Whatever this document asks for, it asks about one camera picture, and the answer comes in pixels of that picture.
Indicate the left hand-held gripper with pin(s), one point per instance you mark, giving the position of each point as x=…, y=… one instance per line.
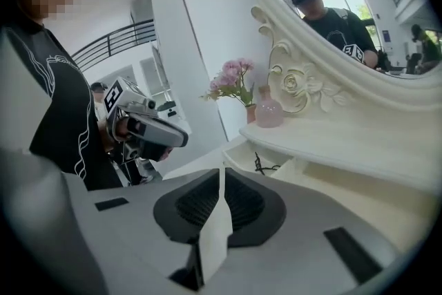
x=115, y=96

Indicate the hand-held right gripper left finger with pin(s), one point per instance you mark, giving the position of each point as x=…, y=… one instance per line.
x=138, y=217

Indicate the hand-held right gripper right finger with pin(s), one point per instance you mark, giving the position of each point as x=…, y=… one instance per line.
x=293, y=245

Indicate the small white drawer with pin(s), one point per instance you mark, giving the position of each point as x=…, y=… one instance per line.
x=241, y=160

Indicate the black eyelash curler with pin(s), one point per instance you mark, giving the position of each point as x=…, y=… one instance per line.
x=258, y=162

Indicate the white ornate dressing table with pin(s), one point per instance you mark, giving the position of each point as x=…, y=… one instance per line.
x=345, y=148

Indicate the person's left hand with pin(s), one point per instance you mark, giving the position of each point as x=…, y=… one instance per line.
x=122, y=129

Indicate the pink artificial flowers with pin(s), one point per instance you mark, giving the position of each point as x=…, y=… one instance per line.
x=231, y=76

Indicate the small pink flower vase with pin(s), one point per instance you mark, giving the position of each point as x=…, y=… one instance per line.
x=250, y=115

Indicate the person's black printed t-shirt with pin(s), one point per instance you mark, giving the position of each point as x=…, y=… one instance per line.
x=62, y=114

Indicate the black metal railing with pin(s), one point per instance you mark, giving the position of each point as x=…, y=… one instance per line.
x=114, y=41

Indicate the pink glass bottle vase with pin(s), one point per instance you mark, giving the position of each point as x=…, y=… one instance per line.
x=268, y=114

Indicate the oval mirror cream carved frame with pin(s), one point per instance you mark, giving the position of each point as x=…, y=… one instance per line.
x=297, y=83

